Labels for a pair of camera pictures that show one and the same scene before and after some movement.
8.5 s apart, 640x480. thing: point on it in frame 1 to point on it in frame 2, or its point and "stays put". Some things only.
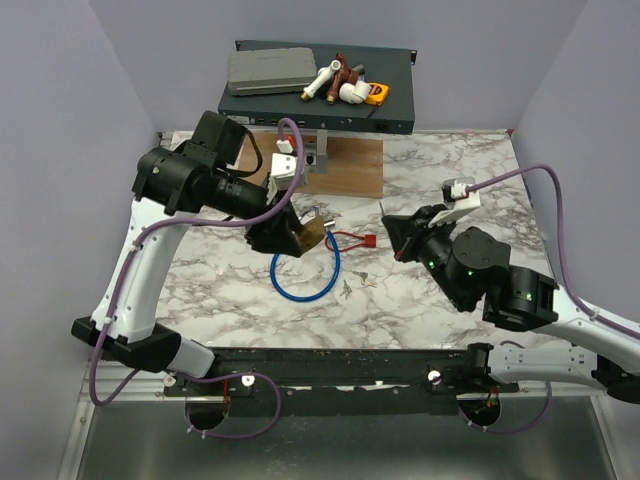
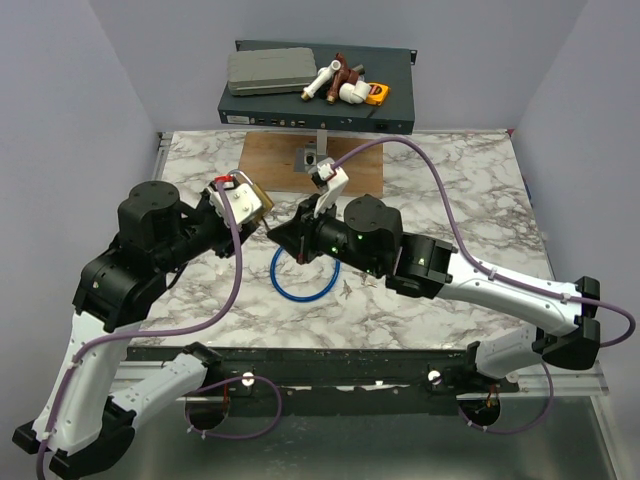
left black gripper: [278, 233] to [226, 249]
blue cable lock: [280, 290] stays put
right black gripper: [414, 226] to [296, 236]
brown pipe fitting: [341, 76] stays put
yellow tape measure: [378, 93] stays put
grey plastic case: [254, 71] stays put
